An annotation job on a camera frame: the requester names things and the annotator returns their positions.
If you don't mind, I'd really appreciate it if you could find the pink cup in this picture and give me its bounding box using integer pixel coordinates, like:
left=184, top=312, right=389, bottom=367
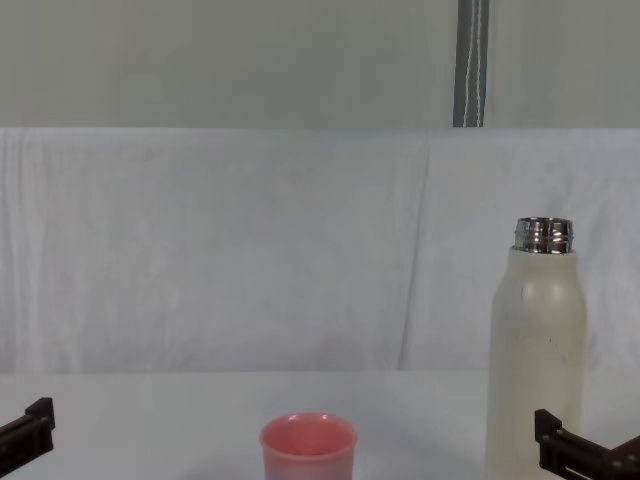
left=258, top=411, right=359, bottom=480

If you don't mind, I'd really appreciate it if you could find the white table cloth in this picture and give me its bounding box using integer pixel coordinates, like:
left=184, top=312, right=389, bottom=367
left=0, top=368, right=640, bottom=480

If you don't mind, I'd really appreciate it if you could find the grey striped post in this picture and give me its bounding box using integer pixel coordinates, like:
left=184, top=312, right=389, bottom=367
left=452, top=0, right=489, bottom=129

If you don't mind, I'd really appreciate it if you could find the cream vacuum bottle steel neck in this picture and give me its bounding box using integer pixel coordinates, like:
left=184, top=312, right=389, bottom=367
left=484, top=216, right=588, bottom=480

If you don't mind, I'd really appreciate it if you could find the wrinkled white curtain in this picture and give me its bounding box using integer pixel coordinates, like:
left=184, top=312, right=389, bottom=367
left=0, top=125, right=640, bottom=374

